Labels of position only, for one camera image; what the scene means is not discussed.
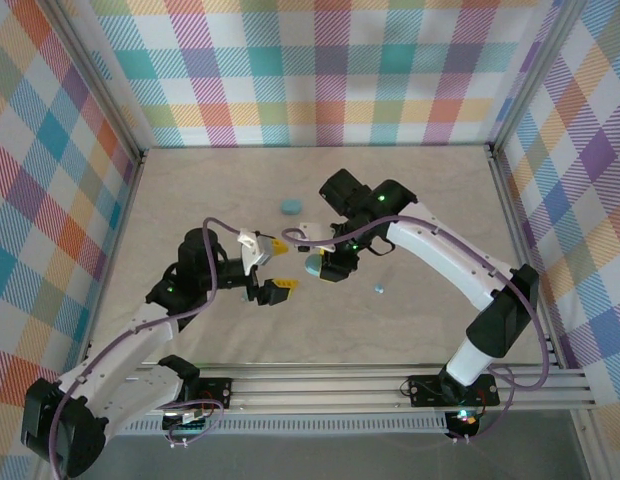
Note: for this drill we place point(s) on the aluminium side rail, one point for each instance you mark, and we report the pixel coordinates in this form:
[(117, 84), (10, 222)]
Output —
[(510, 200), (130, 200)]

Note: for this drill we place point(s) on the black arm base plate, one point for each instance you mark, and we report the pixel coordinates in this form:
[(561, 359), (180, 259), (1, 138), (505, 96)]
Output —
[(425, 390), (217, 390)]

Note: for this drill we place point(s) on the green controller board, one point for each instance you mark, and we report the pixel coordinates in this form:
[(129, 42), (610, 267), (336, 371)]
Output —
[(187, 422)]

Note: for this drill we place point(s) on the controller board with lights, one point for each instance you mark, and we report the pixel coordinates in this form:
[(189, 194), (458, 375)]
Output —
[(464, 420)]

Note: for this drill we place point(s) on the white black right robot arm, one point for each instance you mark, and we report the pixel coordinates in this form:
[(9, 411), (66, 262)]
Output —
[(450, 250)]

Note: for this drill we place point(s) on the wide aluminium mounting rail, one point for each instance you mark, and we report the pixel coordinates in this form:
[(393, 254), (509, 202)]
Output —
[(315, 390)]

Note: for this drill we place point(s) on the teal earbud charging case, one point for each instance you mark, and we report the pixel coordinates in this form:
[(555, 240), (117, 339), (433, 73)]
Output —
[(292, 206), (312, 267)]

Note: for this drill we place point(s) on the aluminium frame post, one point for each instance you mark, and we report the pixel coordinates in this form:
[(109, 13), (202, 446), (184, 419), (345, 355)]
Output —
[(535, 75), (95, 80)]

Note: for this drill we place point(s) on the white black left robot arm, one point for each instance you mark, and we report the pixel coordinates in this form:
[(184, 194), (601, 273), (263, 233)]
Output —
[(115, 355)]

